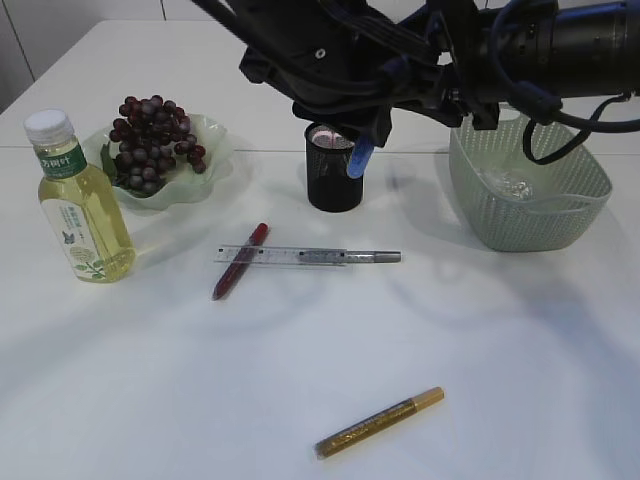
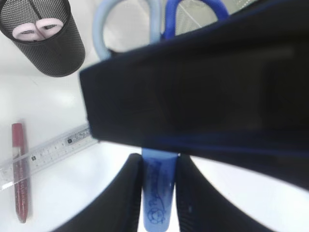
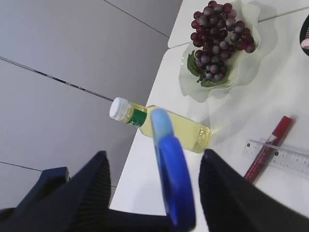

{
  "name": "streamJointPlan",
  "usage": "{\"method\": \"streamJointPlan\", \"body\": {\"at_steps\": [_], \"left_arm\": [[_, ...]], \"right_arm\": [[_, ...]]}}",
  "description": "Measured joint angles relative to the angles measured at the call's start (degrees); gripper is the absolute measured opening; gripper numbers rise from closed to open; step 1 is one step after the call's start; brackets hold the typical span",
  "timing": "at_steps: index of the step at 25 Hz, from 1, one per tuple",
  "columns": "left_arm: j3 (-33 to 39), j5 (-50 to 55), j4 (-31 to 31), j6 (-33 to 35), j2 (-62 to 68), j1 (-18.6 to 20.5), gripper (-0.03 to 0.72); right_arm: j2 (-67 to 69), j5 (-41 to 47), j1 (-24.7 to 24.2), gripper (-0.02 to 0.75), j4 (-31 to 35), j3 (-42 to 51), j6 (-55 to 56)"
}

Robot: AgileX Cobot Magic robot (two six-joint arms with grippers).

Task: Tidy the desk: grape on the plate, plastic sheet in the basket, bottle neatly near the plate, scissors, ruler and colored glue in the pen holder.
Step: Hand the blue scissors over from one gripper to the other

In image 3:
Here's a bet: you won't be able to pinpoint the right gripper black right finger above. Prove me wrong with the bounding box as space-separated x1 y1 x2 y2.
198 149 309 232

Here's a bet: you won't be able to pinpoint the purple grape bunch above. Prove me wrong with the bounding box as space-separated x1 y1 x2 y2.
187 0 256 87

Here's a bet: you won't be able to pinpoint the clear plastic ruler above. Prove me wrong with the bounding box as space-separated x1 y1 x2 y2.
243 139 309 179

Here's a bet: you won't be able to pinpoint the yellow tea bottle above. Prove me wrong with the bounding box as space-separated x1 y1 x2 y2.
110 97 211 153

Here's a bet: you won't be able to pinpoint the blue capped scissors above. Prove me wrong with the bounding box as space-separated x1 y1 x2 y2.
150 108 197 232

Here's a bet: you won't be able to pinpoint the red marker pen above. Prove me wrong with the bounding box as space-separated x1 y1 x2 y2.
244 116 294 184

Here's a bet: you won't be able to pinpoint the green wavy glass plate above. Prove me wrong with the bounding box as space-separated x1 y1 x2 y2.
179 0 261 102

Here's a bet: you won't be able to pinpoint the pink purple capped scissors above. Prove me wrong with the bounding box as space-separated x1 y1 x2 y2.
300 38 309 50

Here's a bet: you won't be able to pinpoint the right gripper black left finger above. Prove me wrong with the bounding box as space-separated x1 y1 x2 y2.
0 151 169 232

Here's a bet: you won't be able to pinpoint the black mesh pen holder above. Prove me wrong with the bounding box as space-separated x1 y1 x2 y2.
299 16 309 56

